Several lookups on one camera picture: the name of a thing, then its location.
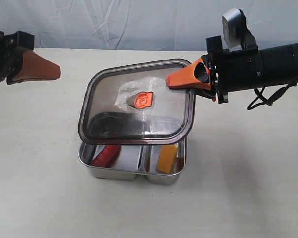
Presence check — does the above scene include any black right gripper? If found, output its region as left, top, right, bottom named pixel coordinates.
left=166, top=35, right=261, bottom=104

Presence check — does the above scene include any stainless steel lunch box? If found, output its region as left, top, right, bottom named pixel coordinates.
left=78, top=138, right=188, bottom=185

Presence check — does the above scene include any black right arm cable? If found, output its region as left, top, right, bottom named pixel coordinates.
left=247, top=83, right=298, bottom=110

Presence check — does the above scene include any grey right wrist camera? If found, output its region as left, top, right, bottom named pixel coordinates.
left=222, top=8, right=258, bottom=50

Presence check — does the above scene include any dark transparent lunch box lid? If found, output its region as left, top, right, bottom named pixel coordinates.
left=78, top=59, right=195, bottom=145

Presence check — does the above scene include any red toy sausage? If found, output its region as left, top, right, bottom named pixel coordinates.
left=90, top=145, right=121, bottom=167

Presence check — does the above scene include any yellow toy cheese wedge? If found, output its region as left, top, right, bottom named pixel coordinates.
left=156, top=145, right=178, bottom=174

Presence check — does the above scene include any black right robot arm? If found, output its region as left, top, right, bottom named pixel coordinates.
left=166, top=36, right=298, bottom=110

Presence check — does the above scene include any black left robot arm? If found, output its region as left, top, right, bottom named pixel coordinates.
left=0, top=30, right=61, bottom=85

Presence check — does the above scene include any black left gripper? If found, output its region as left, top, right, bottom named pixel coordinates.
left=0, top=30, right=61, bottom=85

